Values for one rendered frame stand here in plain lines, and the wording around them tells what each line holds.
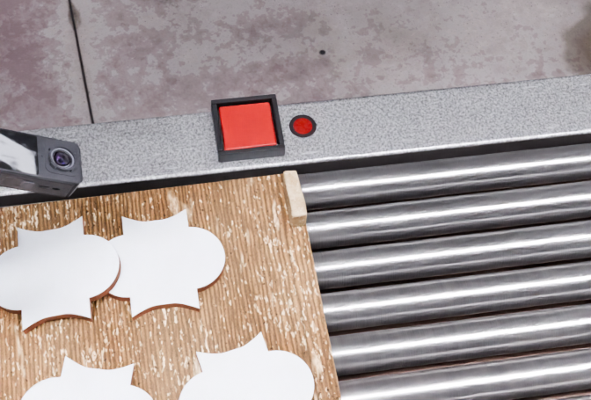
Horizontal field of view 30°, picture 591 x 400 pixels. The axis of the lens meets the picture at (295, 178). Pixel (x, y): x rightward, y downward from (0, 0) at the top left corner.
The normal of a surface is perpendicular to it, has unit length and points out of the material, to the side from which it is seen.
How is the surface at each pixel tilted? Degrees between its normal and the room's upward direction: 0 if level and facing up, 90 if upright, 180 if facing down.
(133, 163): 0
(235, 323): 0
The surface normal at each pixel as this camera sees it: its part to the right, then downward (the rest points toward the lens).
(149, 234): 0.05, -0.51
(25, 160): 0.54, -0.52
